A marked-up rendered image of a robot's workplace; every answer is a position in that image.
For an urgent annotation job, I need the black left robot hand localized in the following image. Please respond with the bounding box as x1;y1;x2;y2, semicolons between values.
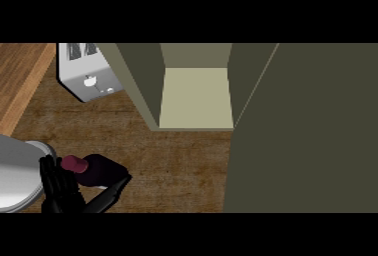
39;154;135;214

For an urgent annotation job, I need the dark olive cabinet door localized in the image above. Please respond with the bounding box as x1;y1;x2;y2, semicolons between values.
222;42;378;214

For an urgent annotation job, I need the silver toaster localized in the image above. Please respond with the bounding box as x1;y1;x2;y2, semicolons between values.
57;42;126;104

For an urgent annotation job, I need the dark wine bottle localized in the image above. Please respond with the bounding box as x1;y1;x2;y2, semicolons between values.
61;153;132;190

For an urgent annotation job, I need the olive green cabinet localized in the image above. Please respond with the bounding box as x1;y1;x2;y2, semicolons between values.
96;42;281;132

